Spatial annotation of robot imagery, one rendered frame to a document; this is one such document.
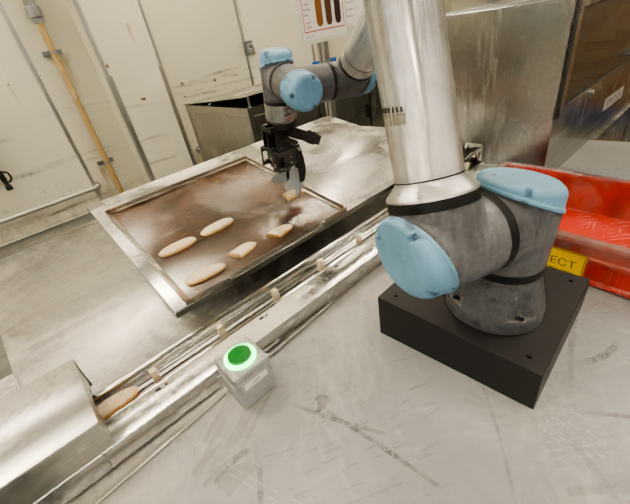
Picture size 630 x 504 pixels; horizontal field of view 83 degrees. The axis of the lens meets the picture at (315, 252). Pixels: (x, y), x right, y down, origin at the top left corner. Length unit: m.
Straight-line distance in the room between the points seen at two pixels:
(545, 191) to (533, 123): 0.76
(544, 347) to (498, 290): 0.11
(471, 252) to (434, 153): 0.12
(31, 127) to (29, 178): 0.47
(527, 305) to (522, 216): 0.16
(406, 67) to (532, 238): 0.27
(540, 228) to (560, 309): 0.21
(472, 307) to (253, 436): 0.40
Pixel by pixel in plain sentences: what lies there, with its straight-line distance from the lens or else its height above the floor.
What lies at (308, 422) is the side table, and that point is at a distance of 0.62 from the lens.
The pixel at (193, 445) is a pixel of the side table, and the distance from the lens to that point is 0.66.
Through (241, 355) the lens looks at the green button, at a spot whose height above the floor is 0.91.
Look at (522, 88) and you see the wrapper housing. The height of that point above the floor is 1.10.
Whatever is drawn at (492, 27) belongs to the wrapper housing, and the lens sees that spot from 1.29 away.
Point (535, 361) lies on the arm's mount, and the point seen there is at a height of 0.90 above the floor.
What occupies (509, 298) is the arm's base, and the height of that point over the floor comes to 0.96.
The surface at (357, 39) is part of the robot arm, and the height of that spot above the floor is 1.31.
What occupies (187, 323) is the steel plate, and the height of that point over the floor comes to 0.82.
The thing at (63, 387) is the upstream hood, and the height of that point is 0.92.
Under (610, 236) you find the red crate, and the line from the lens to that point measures 1.08.
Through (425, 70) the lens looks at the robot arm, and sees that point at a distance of 0.44.
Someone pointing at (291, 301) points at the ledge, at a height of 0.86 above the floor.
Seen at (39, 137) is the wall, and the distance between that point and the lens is 4.30.
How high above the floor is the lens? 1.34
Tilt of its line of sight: 32 degrees down
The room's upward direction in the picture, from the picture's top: 11 degrees counter-clockwise
